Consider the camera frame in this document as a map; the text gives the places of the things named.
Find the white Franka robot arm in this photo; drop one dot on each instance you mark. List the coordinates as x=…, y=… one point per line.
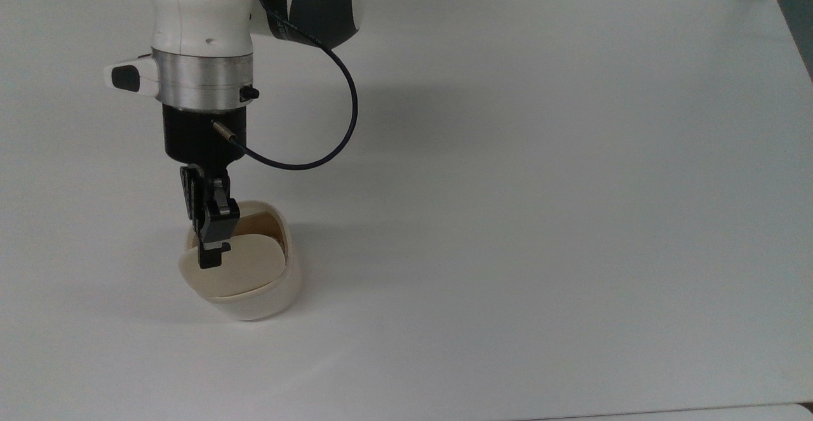
x=203, y=8

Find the cream bowl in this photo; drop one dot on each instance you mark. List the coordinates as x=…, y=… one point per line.
x=267, y=297

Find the cream plate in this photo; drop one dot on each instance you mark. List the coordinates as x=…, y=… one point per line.
x=251, y=265

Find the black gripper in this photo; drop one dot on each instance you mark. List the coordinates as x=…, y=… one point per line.
x=197, y=135

